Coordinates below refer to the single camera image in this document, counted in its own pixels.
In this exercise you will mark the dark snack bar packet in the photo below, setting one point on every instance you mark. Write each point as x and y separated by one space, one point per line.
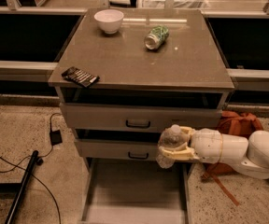
79 77

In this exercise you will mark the top grey drawer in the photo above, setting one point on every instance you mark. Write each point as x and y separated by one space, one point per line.
127 118

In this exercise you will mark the black power adapter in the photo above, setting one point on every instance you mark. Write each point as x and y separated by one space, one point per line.
55 137

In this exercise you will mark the middle grey drawer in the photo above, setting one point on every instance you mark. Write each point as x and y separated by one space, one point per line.
123 150

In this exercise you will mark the orange backpack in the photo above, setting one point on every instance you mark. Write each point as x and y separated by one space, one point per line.
241 124

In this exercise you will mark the white ceramic bowl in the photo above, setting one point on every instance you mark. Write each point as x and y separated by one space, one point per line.
109 20

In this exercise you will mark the clear plastic water bottle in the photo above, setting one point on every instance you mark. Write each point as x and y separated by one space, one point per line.
171 139

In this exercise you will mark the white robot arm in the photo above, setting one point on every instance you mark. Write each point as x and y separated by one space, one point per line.
247 156

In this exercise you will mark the green soda can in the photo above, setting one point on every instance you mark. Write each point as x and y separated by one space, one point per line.
156 37

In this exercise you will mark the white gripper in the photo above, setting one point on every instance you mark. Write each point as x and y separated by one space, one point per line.
206 144

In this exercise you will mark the metal railing frame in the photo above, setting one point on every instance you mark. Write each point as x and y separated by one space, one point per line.
23 23

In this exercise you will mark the black floor bar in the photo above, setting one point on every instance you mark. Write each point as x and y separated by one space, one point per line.
22 188

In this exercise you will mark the grey drawer cabinet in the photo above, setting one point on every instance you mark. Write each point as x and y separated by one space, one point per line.
186 71

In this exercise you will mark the grey drawer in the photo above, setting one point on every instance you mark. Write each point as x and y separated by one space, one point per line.
123 150
127 118

